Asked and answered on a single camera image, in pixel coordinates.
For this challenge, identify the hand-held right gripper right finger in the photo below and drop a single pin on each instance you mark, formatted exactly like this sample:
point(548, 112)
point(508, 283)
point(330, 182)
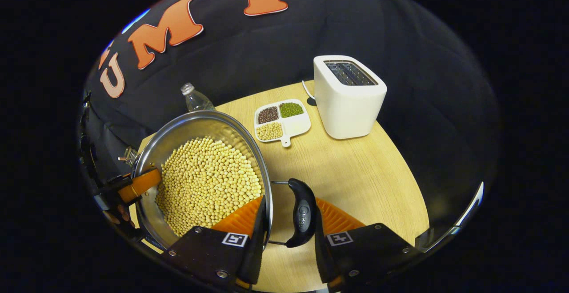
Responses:
point(324, 257)

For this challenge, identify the white toaster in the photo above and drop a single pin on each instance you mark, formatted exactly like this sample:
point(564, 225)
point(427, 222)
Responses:
point(349, 106)

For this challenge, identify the chrome metal bar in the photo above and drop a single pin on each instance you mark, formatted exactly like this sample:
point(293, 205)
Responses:
point(462, 219)

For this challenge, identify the pile of yellow soybeans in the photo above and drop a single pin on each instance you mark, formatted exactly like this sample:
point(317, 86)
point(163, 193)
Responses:
point(204, 182)

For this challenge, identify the black backdrop cloth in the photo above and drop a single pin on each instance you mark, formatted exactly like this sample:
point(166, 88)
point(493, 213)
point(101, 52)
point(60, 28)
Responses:
point(311, 39)

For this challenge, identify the small glass jar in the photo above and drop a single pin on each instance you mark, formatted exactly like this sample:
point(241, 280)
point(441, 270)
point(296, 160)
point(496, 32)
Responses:
point(130, 156)

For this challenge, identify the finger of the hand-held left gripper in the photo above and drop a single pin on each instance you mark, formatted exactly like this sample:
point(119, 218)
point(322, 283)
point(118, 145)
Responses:
point(140, 184)

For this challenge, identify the clear plastic water bottle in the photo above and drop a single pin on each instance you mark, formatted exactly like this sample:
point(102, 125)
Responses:
point(195, 99)

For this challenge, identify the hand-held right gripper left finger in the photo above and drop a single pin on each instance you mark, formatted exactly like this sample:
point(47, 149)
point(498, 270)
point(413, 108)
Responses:
point(257, 248)

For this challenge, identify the white sectioned dish with beans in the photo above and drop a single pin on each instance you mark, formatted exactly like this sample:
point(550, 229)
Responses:
point(289, 126)

